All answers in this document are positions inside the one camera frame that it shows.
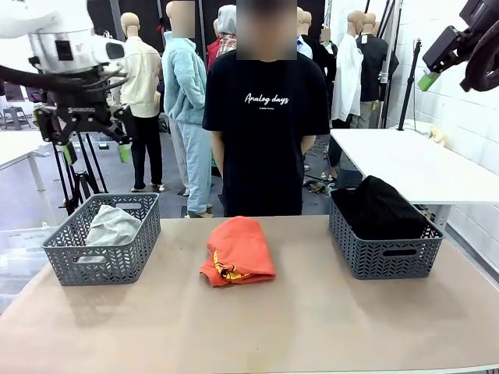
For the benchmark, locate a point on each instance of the person's right forearm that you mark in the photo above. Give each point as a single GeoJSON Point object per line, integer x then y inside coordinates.
{"type": "Point", "coordinates": [217, 152]}

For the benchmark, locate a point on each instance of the large white table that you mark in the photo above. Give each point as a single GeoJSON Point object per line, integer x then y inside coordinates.
{"type": "Point", "coordinates": [409, 167]}

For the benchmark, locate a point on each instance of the mannequin in light blue fleece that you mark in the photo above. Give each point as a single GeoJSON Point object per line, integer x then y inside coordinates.
{"type": "Point", "coordinates": [183, 85]}

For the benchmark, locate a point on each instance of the person in black T-shirt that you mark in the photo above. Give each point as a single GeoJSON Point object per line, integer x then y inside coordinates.
{"type": "Point", "coordinates": [269, 156]}

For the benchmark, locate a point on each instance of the grey garment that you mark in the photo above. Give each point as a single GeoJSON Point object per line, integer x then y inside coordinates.
{"type": "Point", "coordinates": [113, 230]}

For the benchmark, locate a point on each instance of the mannequin in dark clothes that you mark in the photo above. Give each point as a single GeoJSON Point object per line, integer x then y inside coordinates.
{"type": "Point", "coordinates": [325, 66]}

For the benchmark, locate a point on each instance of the mannequin in cream shirt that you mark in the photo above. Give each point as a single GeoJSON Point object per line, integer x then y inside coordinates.
{"type": "Point", "coordinates": [142, 78]}

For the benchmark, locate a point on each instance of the mannequin in hood and plaid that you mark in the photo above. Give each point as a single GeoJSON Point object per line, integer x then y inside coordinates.
{"type": "Point", "coordinates": [226, 23]}

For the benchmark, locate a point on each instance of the black trousers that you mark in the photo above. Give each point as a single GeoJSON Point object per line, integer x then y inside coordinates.
{"type": "Point", "coordinates": [382, 210]}

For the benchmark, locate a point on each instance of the mannequin in white shirt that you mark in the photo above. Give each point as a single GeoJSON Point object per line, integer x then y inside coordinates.
{"type": "Point", "coordinates": [347, 78]}

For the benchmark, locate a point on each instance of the grey stool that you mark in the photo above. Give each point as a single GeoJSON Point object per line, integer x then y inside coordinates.
{"type": "Point", "coordinates": [15, 117]}

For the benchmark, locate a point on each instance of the black light stand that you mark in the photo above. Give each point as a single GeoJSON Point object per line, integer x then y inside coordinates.
{"type": "Point", "coordinates": [409, 85]}

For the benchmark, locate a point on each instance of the grey plastic lattice basket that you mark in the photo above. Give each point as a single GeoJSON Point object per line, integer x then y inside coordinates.
{"type": "Point", "coordinates": [101, 265]}
{"type": "Point", "coordinates": [390, 265]}

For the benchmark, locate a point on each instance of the mannequin in blue shirt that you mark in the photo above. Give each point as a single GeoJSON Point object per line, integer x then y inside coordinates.
{"type": "Point", "coordinates": [304, 46]}

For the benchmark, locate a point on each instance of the mannequin in black shirt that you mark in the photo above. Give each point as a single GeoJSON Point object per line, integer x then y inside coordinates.
{"type": "Point", "coordinates": [374, 66]}

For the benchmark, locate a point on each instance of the person's left forearm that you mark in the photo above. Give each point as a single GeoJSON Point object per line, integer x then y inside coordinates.
{"type": "Point", "coordinates": [308, 146]}

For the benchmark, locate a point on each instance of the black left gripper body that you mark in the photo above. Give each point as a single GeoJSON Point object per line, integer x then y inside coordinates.
{"type": "Point", "coordinates": [83, 113]}

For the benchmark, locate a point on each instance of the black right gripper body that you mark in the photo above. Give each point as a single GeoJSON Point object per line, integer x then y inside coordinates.
{"type": "Point", "coordinates": [444, 48]}

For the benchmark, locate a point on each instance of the olive items on floor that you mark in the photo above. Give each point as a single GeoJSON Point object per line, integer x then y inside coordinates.
{"type": "Point", "coordinates": [319, 187]}

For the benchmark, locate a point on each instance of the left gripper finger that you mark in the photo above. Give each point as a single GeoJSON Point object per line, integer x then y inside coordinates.
{"type": "Point", "coordinates": [69, 154]}
{"type": "Point", "coordinates": [124, 154]}

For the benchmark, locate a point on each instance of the small white table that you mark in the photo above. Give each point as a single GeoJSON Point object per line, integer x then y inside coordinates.
{"type": "Point", "coordinates": [15, 152]}

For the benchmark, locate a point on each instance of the orange printed garment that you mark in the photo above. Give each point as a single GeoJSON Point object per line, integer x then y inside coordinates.
{"type": "Point", "coordinates": [241, 249]}

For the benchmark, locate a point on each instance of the black camera tripod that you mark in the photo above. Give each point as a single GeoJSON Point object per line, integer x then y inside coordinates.
{"type": "Point", "coordinates": [82, 183]}

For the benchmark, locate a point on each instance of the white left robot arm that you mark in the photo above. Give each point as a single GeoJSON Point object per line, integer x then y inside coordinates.
{"type": "Point", "coordinates": [58, 43]}

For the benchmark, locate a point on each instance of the cream object on white table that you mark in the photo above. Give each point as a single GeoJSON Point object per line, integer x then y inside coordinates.
{"type": "Point", "coordinates": [437, 134]}

